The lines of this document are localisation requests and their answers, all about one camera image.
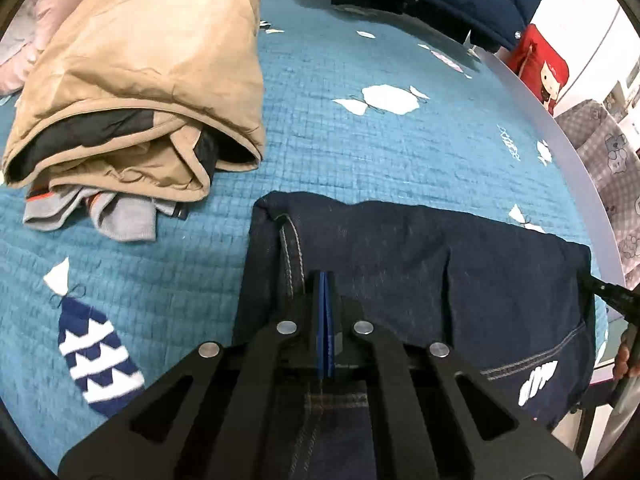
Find white cabinet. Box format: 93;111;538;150
530;0;640;121

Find grey garment with orange stripe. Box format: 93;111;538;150
22;185;189;244

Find dark blue jeans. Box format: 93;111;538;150
232;191;609;480

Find white bed frame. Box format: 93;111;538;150
472;47;628;291

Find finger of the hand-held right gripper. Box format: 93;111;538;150
579;272;640;322

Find tan jacket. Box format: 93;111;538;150
2;0;267;206

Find red printed pillow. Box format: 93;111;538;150
506;23;571;117

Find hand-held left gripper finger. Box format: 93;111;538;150
57;270;327;480
325;271;584;480

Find person's right hand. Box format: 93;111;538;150
613;327;640;382

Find grey checked bear blanket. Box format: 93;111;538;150
555;99;640;292

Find blue printed bed quilt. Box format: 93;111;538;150
0;0;627;421

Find pink cloth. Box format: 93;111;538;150
0;0;108;97

